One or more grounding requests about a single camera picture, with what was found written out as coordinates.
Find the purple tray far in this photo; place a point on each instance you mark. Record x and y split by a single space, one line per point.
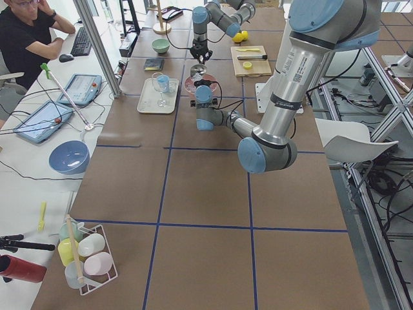
169 13

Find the wooden paper towel stand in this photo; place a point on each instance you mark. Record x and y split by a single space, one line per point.
160 27

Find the white cup in rack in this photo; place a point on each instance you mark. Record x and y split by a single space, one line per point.
90 245

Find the yellow lemon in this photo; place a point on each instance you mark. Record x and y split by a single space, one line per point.
239 37
245 35

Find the blue cup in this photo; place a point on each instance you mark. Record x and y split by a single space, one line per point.
164 83

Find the aluminium frame post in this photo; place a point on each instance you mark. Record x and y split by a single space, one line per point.
100 52

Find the black tripod handle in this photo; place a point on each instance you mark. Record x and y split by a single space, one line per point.
13 243

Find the clear wine glass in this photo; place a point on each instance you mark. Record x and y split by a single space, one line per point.
158 87

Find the half lemon slice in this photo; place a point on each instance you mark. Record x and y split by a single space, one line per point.
247 65

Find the computer mouse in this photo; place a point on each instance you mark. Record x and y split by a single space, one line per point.
63 58

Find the pink bowl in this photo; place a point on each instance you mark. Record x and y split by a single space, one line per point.
213 86

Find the white wire cup rack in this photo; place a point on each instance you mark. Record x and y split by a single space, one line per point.
92 283

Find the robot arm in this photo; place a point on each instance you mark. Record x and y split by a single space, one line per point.
313 29
229 24

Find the stainless steel ice scoop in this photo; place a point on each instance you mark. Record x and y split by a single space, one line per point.
199 68

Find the yellow plastic knife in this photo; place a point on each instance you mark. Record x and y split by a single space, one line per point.
248 50

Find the cream bear tray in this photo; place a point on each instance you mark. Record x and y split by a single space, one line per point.
153 102

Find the yellow plastic fork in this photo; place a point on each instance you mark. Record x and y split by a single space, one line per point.
41 222

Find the person in black shirt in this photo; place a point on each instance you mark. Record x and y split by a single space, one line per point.
26 41

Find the green bowl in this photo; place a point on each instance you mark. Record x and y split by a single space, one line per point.
161 45

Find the black keyboard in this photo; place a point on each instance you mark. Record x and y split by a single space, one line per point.
82 44

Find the pink cup in rack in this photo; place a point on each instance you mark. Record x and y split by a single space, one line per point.
98 264

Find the metal rod green tip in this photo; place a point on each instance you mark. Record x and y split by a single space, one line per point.
49 75

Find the wooden cutting board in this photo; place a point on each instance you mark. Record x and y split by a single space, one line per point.
260 68

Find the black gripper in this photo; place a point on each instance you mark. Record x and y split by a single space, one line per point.
198 51

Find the teach pendant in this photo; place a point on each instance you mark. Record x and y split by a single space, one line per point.
83 88
43 122

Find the teach pendant near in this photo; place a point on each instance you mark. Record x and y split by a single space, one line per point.
43 122

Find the white chair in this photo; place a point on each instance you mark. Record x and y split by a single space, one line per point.
349 141

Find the teach pendant far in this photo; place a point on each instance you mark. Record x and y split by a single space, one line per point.
83 88

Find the wooden stick in rack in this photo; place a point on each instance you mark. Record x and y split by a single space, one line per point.
80 277

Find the yellow lemon lower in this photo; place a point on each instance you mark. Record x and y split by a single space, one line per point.
239 37

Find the red bottle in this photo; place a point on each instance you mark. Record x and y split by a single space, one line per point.
15 268

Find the blue bowl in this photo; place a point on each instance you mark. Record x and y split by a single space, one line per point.
71 157

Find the yellow cup in rack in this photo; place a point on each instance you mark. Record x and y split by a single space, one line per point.
65 251

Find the yellow lemon upper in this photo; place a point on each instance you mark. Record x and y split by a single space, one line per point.
245 35

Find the grey yellow cloth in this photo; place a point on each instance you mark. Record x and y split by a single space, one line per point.
154 64

